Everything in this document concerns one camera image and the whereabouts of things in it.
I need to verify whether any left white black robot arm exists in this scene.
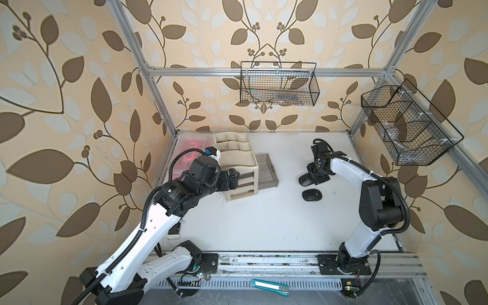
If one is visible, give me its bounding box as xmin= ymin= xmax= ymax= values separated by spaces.
xmin=73 ymin=147 xmax=240 ymax=304

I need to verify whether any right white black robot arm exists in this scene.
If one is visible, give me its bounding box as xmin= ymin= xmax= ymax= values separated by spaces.
xmin=299 ymin=139 xmax=411 ymax=274

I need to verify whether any black computer mouse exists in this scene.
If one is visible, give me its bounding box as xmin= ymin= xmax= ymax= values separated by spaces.
xmin=299 ymin=174 xmax=315 ymax=187
xmin=302 ymin=189 xmax=323 ymax=202

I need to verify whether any black tool strip on table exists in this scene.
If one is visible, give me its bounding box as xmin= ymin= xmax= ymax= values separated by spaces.
xmin=167 ymin=221 xmax=181 ymax=240

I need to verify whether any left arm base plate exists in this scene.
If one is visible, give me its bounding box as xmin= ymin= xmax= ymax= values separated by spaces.
xmin=181 ymin=253 xmax=219 ymax=275

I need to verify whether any beige drawer organizer cabinet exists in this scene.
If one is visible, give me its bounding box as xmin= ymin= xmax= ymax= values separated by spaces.
xmin=213 ymin=132 xmax=259 ymax=201

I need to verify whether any teal utility knife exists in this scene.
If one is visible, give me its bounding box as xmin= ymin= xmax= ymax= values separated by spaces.
xmin=251 ymin=279 xmax=289 ymax=297

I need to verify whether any back black wire basket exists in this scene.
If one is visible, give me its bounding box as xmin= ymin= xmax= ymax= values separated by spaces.
xmin=240 ymin=61 xmax=320 ymax=107

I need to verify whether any black wire basket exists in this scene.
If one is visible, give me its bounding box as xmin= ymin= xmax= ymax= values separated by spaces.
xmin=240 ymin=61 xmax=320 ymax=107
xmin=361 ymin=79 xmax=465 ymax=166

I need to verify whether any grey drawer of organizer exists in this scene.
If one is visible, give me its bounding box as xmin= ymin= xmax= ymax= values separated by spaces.
xmin=255 ymin=153 xmax=279 ymax=191

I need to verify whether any aluminium front rail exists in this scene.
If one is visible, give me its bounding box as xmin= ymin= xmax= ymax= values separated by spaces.
xmin=210 ymin=251 xmax=427 ymax=279

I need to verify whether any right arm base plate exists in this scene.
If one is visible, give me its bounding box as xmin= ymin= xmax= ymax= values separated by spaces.
xmin=316 ymin=252 xmax=372 ymax=276

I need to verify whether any pink clear plastic case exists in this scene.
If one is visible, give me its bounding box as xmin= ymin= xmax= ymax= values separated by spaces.
xmin=172 ymin=133 xmax=213 ymax=179

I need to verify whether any right black wire basket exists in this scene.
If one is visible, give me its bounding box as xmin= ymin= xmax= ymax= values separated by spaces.
xmin=361 ymin=79 xmax=465 ymax=166

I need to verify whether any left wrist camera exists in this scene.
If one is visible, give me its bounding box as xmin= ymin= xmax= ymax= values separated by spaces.
xmin=205 ymin=146 xmax=221 ymax=161

